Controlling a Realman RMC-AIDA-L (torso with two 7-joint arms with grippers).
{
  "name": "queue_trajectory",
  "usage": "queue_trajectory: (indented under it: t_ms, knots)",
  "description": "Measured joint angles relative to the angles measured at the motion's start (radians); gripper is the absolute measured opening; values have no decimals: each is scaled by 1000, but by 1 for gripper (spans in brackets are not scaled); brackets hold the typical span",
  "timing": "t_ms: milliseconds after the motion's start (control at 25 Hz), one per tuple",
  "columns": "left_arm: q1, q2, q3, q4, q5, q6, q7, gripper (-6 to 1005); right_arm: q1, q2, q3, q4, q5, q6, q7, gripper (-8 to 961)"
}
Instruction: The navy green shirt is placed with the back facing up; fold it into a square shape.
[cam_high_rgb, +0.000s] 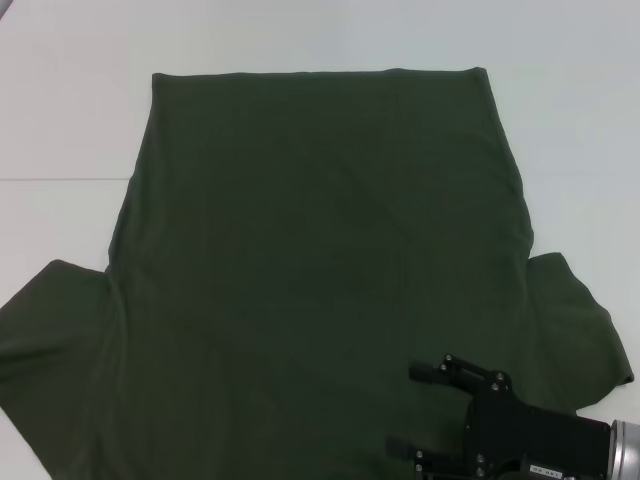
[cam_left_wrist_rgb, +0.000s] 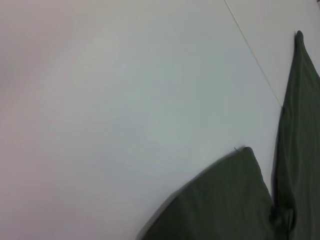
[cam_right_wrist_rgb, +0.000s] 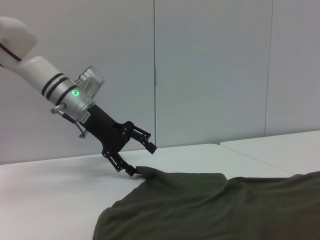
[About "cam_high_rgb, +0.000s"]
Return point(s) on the dark green shirt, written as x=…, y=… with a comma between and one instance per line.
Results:
x=300, y=240

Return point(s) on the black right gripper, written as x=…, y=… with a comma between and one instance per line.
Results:
x=530, y=435

